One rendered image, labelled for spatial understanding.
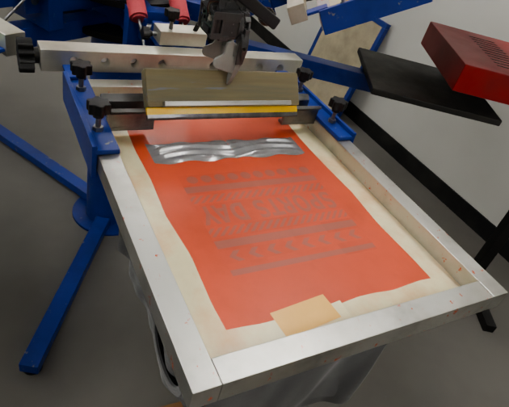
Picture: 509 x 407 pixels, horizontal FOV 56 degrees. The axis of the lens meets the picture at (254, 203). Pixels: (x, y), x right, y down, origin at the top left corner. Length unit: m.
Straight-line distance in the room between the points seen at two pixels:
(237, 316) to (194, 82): 0.51
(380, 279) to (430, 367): 1.33
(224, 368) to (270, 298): 0.17
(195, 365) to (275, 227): 0.35
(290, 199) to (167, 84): 0.33
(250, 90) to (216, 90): 0.08
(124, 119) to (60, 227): 1.29
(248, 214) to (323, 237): 0.14
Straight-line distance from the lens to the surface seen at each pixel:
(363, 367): 1.10
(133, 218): 0.77
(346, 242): 0.90
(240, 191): 0.93
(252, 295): 0.74
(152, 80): 0.98
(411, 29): 3.41
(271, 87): 1.09
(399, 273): 0.90
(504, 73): 1.73
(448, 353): 2.26
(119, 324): 1.87
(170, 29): 1.28
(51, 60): 1.17
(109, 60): 1.21
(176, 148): 1.01
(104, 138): 0.93
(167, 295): 0.67
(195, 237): 0.81
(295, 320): 0.73
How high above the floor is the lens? 1.50
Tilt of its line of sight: 36 degrees down
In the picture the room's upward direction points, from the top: 17 degrees clockwise
